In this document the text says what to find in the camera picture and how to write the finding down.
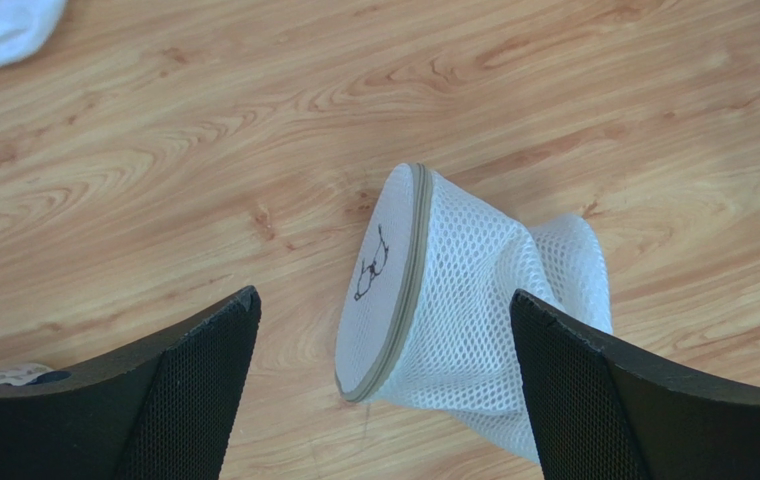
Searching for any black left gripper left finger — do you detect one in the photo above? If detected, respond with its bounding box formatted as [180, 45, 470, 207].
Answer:
[0, 286, 261, 479]

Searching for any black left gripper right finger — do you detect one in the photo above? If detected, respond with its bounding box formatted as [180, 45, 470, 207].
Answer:
[510, 290, 760, 479]

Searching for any white pink-trimmed mesh laundry bag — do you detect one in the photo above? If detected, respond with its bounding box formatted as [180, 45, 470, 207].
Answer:
[0, 0, 67, 68]

